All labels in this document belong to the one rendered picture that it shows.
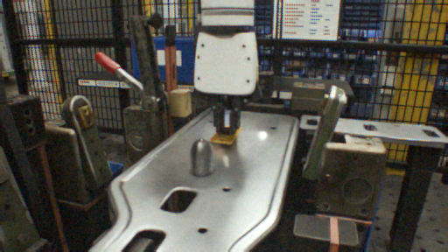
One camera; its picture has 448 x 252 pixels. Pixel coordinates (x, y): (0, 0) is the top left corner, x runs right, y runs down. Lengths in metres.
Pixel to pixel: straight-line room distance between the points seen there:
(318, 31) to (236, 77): 0.59
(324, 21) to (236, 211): 0.78
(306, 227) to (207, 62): 0.29
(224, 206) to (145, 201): 0.09
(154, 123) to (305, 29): 0.64
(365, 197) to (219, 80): 0.28
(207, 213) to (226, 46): 0.26
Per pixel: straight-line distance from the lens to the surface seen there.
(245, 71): 0.47
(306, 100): 0.74
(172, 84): 0.65
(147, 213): 0.35
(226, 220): 0.33
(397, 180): 1.17
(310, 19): 1.03
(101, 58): 0.61
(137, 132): 0.58
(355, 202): 0.47
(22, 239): 0.35
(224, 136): 0.52
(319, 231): 0.35
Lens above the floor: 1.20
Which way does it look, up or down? 19 degrees down
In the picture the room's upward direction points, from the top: straight up
